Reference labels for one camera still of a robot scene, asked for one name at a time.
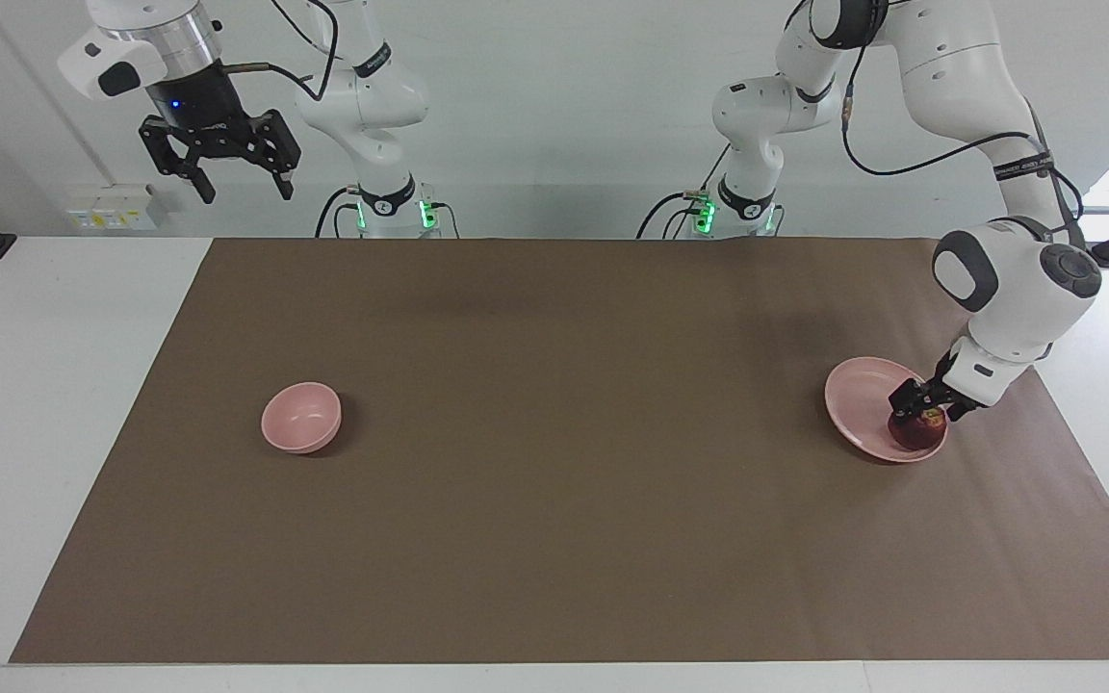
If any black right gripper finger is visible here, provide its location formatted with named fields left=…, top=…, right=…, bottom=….
left=245, top=109, right=302, bottom=201
left=139, top=115, right=219, bottom=205

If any dark red apple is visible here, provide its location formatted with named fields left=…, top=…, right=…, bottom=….
left=890, top=406, right=948, bottom=451

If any pink plate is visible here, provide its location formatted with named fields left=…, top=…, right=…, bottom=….
left=824, top=356, right=949, bottom=464

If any pink bowl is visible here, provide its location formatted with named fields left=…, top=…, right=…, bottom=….
left=261, top=382, right=343, bottom=455

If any brown paper mat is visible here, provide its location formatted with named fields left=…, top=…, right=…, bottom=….
left=9, top=238, right=1109, bottom=665

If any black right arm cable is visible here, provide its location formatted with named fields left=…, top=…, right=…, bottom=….
left=222, top=0, right=340, bottom=103

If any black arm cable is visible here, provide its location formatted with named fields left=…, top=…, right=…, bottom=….
left=838, top=38, right=1087, bottom=224
left=222, top=0, right=340, bottom=103

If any white wall socket box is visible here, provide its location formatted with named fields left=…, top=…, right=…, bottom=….
left=66, top=185, right=170, bottom=232

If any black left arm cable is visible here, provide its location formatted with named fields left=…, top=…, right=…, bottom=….
left=838, top=38, right=1087, bottom=224

